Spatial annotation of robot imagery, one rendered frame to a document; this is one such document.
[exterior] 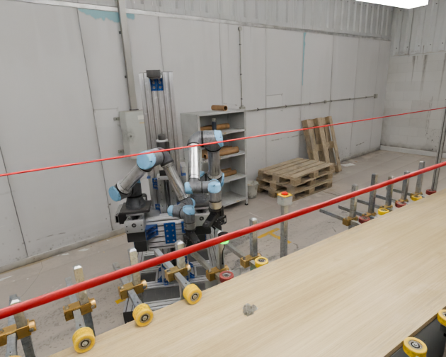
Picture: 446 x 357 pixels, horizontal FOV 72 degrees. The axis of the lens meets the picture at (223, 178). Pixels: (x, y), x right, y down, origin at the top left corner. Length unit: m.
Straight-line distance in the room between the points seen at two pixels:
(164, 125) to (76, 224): 2.26
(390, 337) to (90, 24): 3.98
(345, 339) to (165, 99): 1.92
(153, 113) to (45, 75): 1.81
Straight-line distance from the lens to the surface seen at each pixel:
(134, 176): 2.18
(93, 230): 4.44
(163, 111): 2.48
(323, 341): 1.49
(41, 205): 4.19
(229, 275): 1.81
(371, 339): 1.54
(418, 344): 1.59
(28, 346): 1.75
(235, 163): 5.16
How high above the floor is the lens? 1.92
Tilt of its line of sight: 17 degrees down
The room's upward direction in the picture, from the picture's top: 2 degrees counter-clockwise
